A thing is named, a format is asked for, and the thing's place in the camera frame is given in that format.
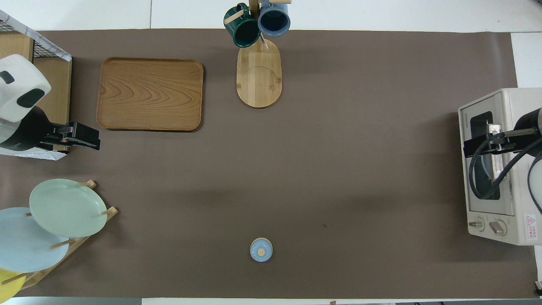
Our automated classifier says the wire basket with wooden boards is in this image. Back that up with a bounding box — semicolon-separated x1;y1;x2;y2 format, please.
0;9;72;161

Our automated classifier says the wooden serving tray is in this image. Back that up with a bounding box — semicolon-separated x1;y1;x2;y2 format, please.
96;57;204;132

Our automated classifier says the beige toaster oven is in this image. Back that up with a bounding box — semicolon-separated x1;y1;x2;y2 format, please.
458;88;542;246

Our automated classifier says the wooden plate rack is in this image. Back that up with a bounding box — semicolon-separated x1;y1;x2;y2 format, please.
0;180;118;293

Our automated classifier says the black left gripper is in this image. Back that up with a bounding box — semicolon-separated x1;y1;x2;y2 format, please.
40;122;101;152

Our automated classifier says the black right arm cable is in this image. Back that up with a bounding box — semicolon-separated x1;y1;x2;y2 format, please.
468;131;542;214

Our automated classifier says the light blue racked plate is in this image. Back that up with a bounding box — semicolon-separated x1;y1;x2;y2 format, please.
0;207;70;273

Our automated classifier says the blue mug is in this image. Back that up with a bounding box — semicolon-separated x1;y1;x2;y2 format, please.
257;0;291;37

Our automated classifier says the dark green mug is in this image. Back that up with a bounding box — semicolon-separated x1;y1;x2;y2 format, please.
224;3;261;48

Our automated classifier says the wooden mug tree stand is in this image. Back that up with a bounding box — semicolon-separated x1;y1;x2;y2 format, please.
224;0;293;109

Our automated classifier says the yellow plate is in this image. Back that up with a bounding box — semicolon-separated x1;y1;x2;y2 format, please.
0;268;26;303

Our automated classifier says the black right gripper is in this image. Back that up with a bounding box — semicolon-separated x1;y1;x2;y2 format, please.
463;133;521;158

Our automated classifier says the pale green plate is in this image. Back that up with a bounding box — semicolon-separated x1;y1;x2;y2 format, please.
29;178;108;238

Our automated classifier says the brown table mat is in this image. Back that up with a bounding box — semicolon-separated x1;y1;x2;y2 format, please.
0;29;538;299

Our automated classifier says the marble print basket cloth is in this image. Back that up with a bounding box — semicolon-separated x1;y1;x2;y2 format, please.
0;9;72;62
0;147;67;161

